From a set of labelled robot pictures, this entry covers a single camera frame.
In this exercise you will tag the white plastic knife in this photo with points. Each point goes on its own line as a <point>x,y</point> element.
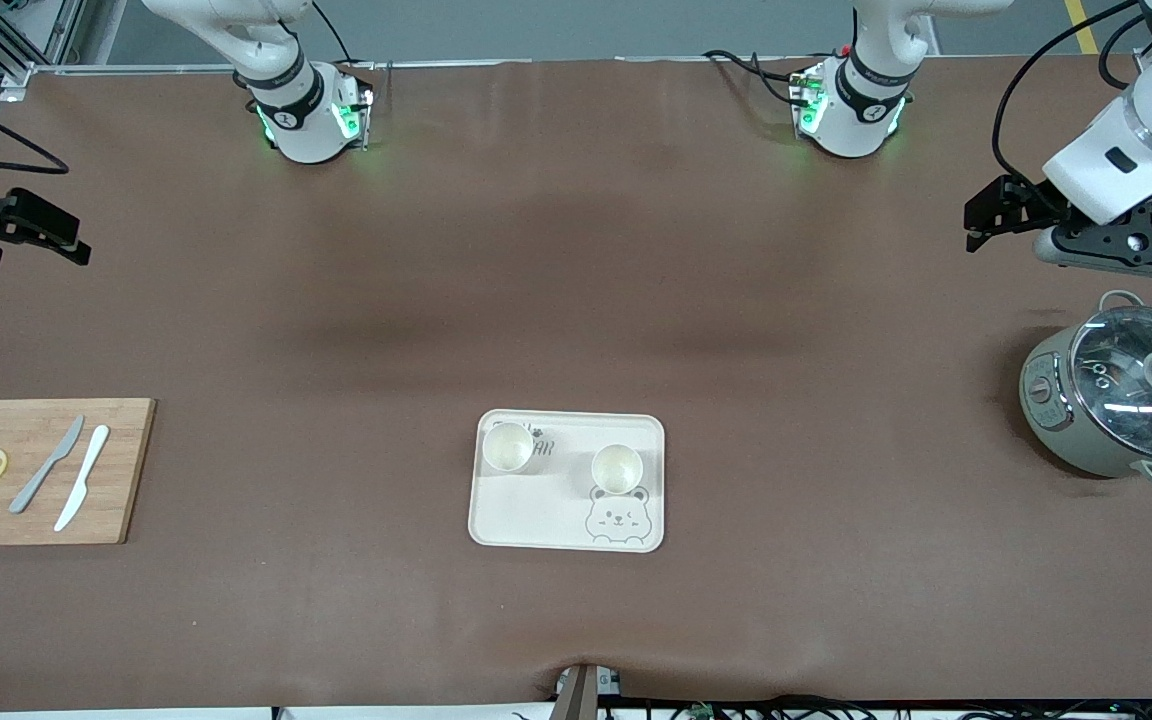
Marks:
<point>82,478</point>

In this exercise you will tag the table edge camera mount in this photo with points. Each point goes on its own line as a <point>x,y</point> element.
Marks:
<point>576,700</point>

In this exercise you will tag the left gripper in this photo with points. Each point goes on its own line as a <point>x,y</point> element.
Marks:
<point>1034,201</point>

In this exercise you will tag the grey-green electric cooking pot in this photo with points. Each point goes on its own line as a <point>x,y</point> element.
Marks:
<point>1051,420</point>

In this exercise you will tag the glass pot lid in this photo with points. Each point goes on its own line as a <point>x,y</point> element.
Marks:
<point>1126,400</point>

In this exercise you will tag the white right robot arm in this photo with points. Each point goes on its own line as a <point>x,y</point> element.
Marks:
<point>301,130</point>

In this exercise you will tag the grey plastic knife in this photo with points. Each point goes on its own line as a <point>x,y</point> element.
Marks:
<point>46,466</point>

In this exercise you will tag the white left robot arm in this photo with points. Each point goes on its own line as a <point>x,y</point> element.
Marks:
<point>861,120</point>

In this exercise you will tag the white plastic cup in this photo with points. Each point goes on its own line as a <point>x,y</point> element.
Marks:
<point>507,447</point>
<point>617,469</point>

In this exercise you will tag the wooden cutting board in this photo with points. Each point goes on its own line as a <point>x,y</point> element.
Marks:
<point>36,500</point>

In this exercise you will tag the cream bear print tray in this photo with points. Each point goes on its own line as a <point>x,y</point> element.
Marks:
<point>566,500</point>

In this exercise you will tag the aluminium frame rail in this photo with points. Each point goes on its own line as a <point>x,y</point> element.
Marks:
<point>16,85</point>

